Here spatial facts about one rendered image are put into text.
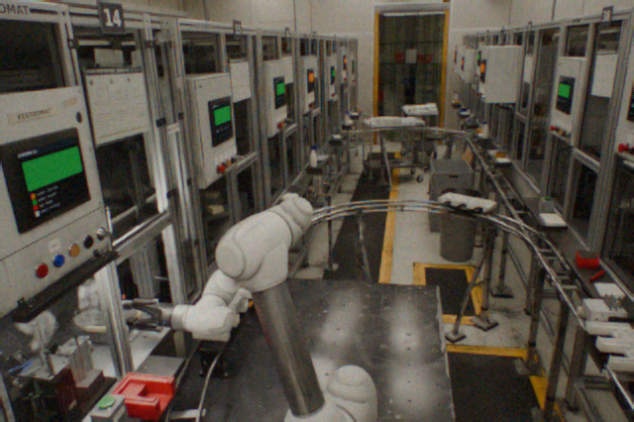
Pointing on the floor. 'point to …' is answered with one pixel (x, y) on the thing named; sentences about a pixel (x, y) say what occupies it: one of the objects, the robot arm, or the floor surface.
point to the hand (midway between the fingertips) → (124, 313)
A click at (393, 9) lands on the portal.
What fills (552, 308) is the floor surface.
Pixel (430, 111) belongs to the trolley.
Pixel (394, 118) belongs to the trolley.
